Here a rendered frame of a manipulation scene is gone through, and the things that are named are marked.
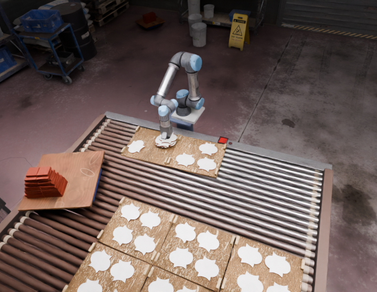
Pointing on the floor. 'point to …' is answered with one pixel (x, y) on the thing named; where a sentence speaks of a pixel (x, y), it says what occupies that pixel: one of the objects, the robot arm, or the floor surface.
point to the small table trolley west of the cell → (47, 71)
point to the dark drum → (87, 48)
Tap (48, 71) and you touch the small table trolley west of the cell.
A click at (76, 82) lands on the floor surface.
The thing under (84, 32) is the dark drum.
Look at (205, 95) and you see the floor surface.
